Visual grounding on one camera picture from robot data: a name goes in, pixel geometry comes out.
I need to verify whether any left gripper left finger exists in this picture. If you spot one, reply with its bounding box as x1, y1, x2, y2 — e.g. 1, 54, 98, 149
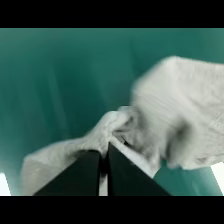
34, 150, 102, 197

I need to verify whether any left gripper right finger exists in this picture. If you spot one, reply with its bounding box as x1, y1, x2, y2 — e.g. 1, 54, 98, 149
107, 141, 172, 197

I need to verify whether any white knitted garment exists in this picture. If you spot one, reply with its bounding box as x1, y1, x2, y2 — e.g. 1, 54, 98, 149
19, 55, 224, 197

